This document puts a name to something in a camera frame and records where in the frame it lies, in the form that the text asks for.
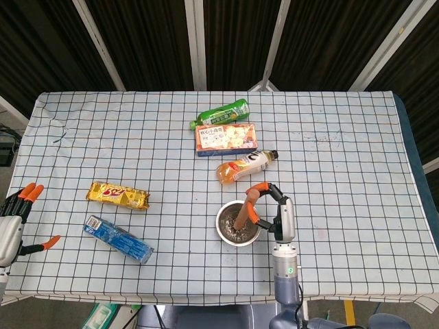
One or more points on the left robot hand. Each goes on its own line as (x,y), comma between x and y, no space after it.
(8,236)

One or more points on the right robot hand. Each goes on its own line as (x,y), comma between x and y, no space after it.
(286,222)

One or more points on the wooden stick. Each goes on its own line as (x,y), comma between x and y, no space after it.
(244,212)

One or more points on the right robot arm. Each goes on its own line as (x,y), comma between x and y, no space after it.
(284,274)

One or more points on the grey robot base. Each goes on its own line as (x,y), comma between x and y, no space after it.
(205,318)

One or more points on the metal bowl with seeds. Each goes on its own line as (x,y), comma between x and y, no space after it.
(226,236)

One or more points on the orange juice bottle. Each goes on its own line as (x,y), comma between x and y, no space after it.
(240,168)

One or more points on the white checkered tablecloth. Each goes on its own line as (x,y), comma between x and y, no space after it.
(343,164)

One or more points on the black electronics box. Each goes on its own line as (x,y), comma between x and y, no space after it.
(7,154)

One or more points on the white table leg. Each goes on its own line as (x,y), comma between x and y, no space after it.
(306,310)

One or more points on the orange snack box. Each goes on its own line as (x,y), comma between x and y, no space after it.
(226,138)

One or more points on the blue biscuit pack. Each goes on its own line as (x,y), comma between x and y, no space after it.
(116,238)

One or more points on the gold snack pack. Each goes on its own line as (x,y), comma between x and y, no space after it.
(116,195)

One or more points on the green and white package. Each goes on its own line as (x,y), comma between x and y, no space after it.
(99,317)

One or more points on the green plastic bottle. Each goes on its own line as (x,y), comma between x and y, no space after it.
(219,114)

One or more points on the blue table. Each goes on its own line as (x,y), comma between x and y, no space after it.
(411,144)

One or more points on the white partition frame post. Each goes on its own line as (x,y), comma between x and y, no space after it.
(387,44)
(12,111)
(276,44)
(431,166)
(99,48)
(196,44)

